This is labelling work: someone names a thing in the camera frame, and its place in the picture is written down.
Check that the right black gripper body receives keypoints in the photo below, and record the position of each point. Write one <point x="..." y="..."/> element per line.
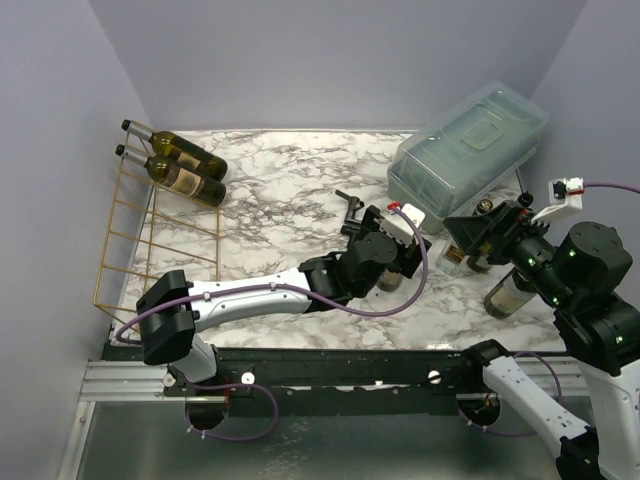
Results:
<point x="503" y="226"/>

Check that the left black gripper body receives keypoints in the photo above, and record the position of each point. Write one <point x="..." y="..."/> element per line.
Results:
<point x="405" y="263"/>

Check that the green wine bottle white label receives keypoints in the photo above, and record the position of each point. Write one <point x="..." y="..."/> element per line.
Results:
<point x="390" y="281"/>

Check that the green wine bottle brown label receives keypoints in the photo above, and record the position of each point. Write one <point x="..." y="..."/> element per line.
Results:
<point x="179" y="179"/>

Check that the green wine bottle silver neck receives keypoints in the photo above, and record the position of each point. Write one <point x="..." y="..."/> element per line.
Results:
<point x="179" y="149"/>

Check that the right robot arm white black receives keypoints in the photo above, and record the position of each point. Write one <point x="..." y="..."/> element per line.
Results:
<point x="599" y="329"/>

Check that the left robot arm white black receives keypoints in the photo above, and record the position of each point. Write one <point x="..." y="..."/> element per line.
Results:
<point x="174" y="312"/>

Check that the green wine bottle near arm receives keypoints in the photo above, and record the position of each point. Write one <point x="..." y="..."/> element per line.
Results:
<point x="510" y="294"/>

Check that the green wine bottle behind gripper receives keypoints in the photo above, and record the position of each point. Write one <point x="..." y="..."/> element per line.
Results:
<point x="479" y="261"/>

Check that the clear square glass bottle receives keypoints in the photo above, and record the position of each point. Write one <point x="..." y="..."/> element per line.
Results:
<point x="451" y="259"/>

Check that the dark metal lever corkscrew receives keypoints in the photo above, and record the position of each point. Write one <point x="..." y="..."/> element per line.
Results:
<point x="354" y="204"/>

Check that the clear plastic storage box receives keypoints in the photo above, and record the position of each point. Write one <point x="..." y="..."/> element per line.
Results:
<point x="445" y="168"/>

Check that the black T-handle corkscrew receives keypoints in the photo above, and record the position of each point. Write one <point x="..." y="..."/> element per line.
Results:
<point x="350" y="230"/>

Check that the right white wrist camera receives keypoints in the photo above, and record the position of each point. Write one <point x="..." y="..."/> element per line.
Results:
<point x="565" y="199"/>

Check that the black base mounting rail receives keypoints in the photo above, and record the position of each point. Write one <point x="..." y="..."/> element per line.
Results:
<point x="308" y="382"/>

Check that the gold wire wine rack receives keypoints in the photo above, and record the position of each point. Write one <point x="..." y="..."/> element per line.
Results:
<point x="151" y="230"/>

